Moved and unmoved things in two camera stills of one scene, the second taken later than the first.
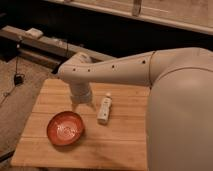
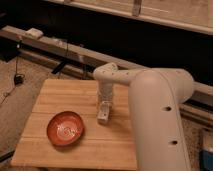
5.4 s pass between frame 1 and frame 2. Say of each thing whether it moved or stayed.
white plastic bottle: stayed
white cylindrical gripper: moved
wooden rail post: stayed
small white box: stayed
